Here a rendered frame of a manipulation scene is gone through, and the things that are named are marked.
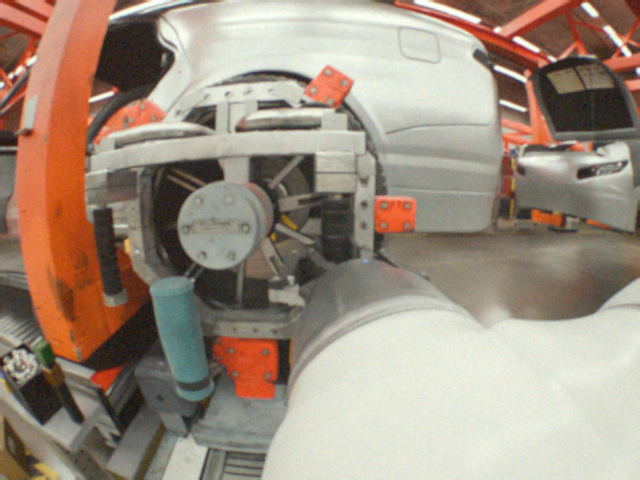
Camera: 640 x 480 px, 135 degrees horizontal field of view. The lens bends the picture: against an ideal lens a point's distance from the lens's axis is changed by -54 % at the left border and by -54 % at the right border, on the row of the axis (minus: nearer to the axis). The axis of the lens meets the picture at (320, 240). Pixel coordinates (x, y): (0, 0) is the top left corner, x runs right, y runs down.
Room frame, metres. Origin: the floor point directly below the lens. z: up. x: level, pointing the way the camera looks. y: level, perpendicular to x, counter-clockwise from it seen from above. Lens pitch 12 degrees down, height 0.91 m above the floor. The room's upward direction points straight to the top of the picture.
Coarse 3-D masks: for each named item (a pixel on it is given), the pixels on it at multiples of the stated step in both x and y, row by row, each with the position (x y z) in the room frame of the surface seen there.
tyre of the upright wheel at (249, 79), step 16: (224, 80) 0.63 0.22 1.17; (240, 80) 0.62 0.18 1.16; (256, 80) 0.63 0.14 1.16; (272, 80) 0.63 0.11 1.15; (288, 80) 0.63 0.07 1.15; (352, 128) 0.64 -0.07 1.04; (368, 144) 0.64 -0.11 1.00; (384, 176) 0.65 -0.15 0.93; (384, 192) 0.64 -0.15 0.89; (160, 256) 0.61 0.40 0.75; (208, 304) 0.62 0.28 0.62
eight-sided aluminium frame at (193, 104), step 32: (192, 96) 0.53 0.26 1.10; (224, 96) 0.54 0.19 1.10; (256, 96) 0.54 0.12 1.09; (288, 96) 0.54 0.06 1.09; (320, 128) 0.55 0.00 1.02; (128, 224) 0.53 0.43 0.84; (352, 224) 0.60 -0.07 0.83; (224, 320) 0.55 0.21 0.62; (256, 320) 0.56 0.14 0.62; (288, 320) 0.56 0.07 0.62
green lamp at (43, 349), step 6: (36, 342) 0.25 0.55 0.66; (42, 342) 0.26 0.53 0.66; (48, 342) 0.27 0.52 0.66; (36, 348) 0.24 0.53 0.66; (42, 348) 0.24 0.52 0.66; (48, 348) 0.26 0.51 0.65; (36, 354) 0.23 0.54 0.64; (42, 354) 0.24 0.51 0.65; (48, 354) 0.25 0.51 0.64; (54, 354) 0.27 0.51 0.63; (42, 360) 0.23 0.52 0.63; (48, 360) 0.25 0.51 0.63; (54, 360) 0.26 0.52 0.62
